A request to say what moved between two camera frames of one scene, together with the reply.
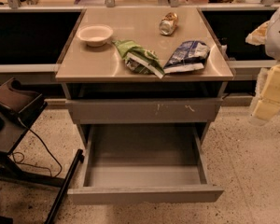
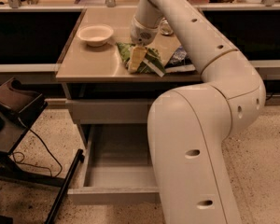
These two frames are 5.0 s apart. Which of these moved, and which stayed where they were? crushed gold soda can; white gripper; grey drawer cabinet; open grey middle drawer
Moved: white gripper
Stayed: crushed gold soda can; open grey middle drawer; grey drawer cabinet
